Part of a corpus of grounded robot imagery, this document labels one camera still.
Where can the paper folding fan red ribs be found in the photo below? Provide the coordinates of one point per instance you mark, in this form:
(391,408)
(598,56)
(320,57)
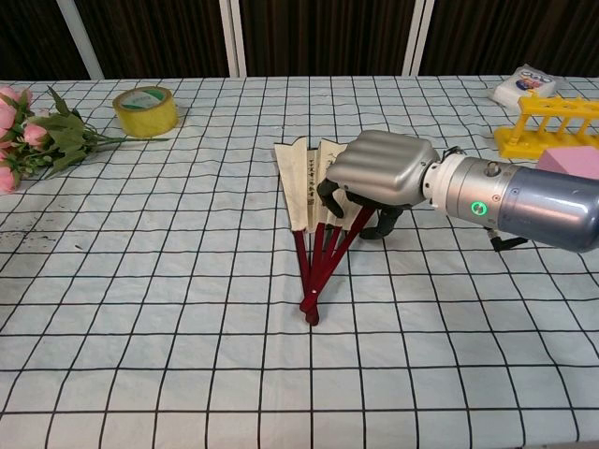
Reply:
(295,187)

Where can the white partition frame post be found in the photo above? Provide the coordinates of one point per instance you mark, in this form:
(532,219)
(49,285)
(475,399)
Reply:
(84,37)
(419,37)
(232,37)

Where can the pink artificial flower bouquet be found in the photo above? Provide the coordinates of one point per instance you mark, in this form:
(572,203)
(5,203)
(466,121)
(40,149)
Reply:
(56,135)

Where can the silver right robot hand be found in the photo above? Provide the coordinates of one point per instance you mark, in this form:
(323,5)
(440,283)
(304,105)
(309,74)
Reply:
(384,163)

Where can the white tissue pack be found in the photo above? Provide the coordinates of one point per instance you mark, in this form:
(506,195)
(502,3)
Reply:
(519,86)

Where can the pink foam cube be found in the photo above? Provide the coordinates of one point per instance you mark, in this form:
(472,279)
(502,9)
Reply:
(568,161)

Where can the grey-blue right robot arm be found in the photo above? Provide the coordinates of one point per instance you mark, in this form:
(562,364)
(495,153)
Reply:
(538,201)

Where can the yellow tape roll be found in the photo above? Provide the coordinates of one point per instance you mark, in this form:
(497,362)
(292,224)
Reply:
(147,114)

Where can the yellow test tube rack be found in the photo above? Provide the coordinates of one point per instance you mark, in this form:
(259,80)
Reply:
(538,128)

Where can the checkered light blue tablecloth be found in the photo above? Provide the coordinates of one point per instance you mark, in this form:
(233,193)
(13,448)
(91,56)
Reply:
(187,304)

